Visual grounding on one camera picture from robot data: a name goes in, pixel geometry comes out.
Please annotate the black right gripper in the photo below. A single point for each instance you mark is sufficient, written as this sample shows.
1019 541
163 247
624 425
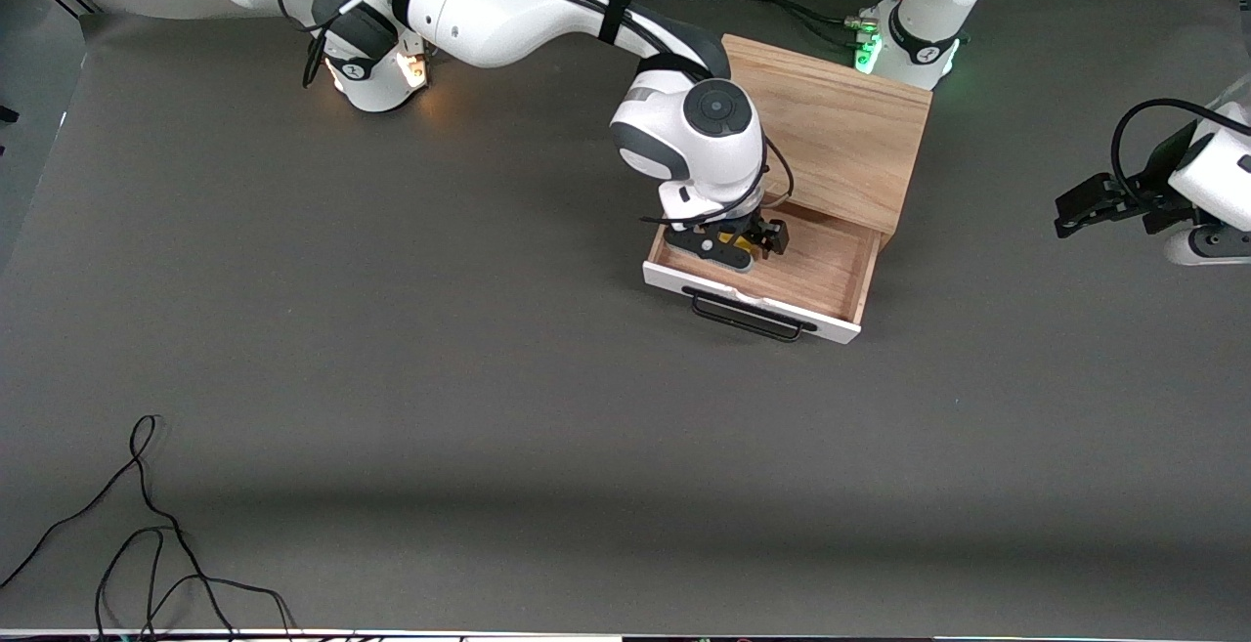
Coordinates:
757 230

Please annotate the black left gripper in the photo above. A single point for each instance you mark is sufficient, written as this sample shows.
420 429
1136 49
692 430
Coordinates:
1155 200

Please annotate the yellow cube block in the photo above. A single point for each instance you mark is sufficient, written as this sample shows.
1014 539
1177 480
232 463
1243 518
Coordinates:
738 244

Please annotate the white-fronted wooden drawer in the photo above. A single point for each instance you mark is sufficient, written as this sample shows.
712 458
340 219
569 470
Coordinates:
821 271

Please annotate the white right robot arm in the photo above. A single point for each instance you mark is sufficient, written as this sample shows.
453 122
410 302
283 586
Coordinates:
508 17

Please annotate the wooden drawer cabinet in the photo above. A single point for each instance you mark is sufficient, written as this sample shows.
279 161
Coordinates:
841 124

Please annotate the dark grey table mat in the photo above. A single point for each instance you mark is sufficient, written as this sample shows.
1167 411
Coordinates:
489 427

